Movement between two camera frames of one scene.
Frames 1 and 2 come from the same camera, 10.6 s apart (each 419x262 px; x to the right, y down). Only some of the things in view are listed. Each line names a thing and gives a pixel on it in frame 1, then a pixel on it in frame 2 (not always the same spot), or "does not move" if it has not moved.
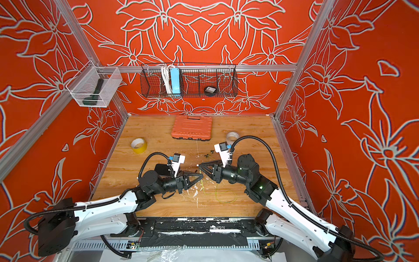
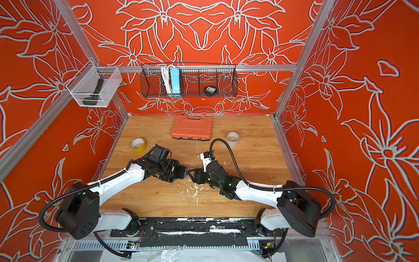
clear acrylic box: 94,87 does not move
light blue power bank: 175,80 does not move
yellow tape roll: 138,145 does not move
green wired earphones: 207,155 -> 195,192
